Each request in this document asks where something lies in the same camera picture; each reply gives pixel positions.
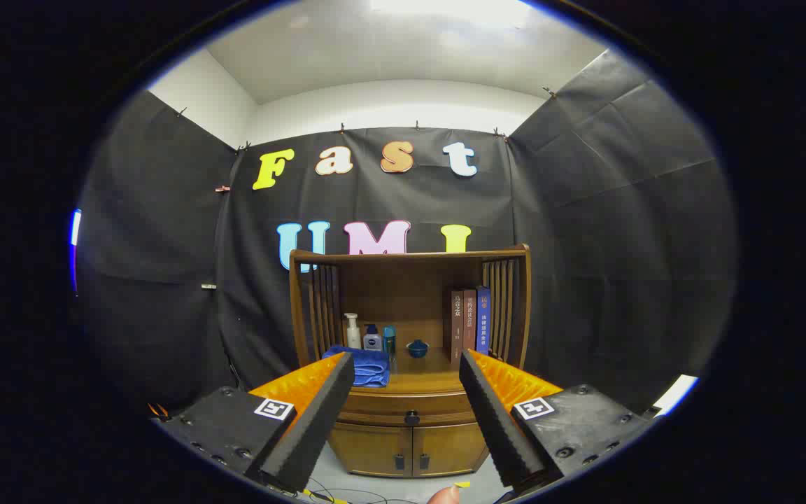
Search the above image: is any wooden countertop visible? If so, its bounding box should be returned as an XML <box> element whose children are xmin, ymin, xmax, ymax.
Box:
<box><xmin>319</xmin><ymin>343</ymin><xmax>516</xmax><ymax>396</ymax></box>

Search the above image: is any blue book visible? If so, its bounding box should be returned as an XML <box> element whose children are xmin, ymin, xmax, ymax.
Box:
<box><xmin>476</xmin><ymin>286</ymin><xmax>492</xmax><ymax>356</ymax></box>

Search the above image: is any blue folded towel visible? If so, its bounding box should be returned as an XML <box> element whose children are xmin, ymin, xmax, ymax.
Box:
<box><xmin>322</xmin><ymin>344</ymin><xmax>391</xmax><ymax>388</ymax></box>

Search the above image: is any wooden cabinet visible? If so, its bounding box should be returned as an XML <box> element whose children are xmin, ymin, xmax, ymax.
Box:
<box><xmin>289</xmin><ymin>244</ymin><xmax>532</xmax><ymax>479</ymax></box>

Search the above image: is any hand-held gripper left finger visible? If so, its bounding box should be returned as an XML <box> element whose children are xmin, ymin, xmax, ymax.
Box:
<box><xmin>151</xmin><ymin>352</ymin><xmax>356</xmax><ymax>494</ymax></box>

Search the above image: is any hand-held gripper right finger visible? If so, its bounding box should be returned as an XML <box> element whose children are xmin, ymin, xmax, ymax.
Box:
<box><xmin>459</xmin><ymin>349</ymin><xmax>656</xmax><ymax>491</ymax></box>

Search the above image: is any wooden drawer with black knob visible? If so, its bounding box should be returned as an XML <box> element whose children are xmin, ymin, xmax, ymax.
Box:
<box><xmin>337</xmin><ymin>390</ymin><xmax>477</xmax><ymax>428</ymax></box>

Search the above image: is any dark brown book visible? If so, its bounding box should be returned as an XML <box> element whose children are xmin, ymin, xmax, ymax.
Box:
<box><xmin>450</xmin><ymin>290</ymin><xmax>465</xmax><ymax>363</ymax></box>

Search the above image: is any reddish brown book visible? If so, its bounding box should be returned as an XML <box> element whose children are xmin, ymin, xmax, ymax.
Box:
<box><xmin>462</xmin><ymin>289</ymin><xmax>478</xmax><ymax>354</ymax></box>

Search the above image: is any wooden cabinet door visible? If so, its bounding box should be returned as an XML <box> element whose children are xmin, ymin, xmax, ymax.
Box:
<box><xmin>328</xmin><ymin>422</ymin><xmax>414</xmax><ymax>477</ymax></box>
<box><xmin>412</xmin><ymin>422</ymin><xmax>491</xmax><ymax>477</ymax></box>

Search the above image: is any black backdrop cloth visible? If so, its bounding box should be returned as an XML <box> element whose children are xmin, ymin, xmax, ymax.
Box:
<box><xmin>76</xmin><ymin>49</ymin><xmax>738</xmax><ymax>421</ymax></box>

